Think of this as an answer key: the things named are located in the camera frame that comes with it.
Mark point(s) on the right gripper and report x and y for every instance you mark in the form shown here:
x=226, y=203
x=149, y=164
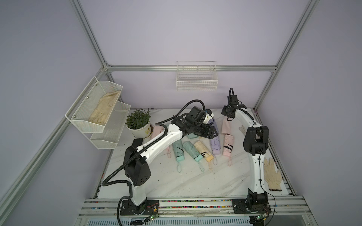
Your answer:
x=224, y=111

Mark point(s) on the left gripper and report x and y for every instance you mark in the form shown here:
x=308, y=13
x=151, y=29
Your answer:
x=209, y=131

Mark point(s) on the purple umbrella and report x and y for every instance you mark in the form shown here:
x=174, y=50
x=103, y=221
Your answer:
x=212, y=120
x=215, y=145

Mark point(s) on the yellow umbrella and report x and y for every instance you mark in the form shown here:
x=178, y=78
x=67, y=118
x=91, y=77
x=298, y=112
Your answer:
x=206, y=154

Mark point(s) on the pink umbrella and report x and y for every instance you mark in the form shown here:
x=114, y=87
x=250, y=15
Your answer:
x=228, y=147
x=226, y=127
x=168, y=152

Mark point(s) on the teal umbrella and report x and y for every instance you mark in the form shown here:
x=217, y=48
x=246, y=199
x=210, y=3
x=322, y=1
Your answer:
x=194, y=154
x=192, y=136
x=179, y=154

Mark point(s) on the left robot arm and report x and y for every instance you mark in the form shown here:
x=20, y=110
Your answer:
x=135, y=170

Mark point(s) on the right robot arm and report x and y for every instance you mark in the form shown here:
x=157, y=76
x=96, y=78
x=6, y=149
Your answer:
x=255, y=144

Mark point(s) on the white dotted work glove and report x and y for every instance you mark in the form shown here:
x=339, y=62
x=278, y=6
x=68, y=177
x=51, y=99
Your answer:
x=243, y=129

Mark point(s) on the potted green plant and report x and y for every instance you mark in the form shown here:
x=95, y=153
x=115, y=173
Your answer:
x=138, y=122

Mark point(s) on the cream work glove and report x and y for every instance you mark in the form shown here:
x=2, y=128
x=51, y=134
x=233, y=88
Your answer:
x=272, y=176

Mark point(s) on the white two-tier mesh shelf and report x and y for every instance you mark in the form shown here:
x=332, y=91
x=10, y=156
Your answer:
x=102, y=137

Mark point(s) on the beige gloves in shelf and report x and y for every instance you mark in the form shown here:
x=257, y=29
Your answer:
x=104, y=108

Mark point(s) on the white wire wall basket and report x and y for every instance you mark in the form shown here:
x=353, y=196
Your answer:
x=196, y=76

